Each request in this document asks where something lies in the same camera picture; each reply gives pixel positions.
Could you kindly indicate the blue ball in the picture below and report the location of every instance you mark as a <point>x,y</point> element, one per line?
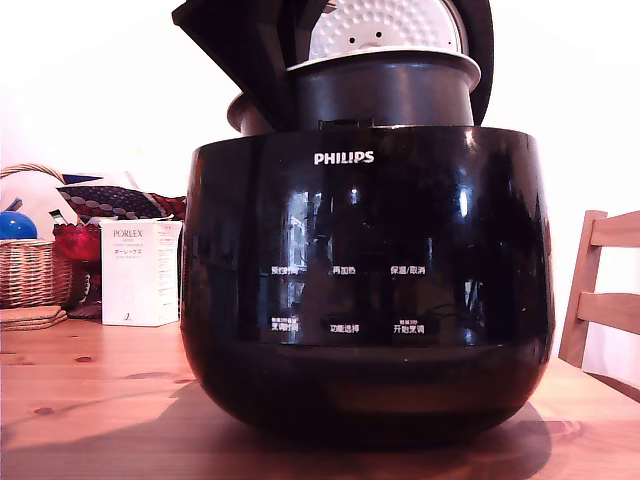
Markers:
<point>15,226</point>

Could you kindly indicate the wicker basket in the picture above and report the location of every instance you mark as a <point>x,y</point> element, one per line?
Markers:
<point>30,275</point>

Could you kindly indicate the dark metal pot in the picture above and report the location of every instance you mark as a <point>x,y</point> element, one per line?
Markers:
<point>390,95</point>

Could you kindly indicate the wooden chair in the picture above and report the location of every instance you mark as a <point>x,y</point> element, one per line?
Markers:
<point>605,305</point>

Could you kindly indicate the black Philips rice cooker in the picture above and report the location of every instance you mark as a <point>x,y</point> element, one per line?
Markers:
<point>370,300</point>

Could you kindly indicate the cork coaster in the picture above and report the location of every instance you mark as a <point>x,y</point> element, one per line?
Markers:
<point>30,312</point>
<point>35,323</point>

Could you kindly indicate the black rice cooker lid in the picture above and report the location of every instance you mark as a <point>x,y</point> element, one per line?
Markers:
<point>390,25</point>

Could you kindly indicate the red glass goblet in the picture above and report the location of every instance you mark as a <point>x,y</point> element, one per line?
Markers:
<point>75,245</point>

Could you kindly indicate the dark red patterned cloth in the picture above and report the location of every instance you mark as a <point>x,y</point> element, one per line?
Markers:
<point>115,200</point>

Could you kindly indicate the white Porlex box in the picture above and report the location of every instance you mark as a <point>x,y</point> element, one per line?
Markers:
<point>131,280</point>

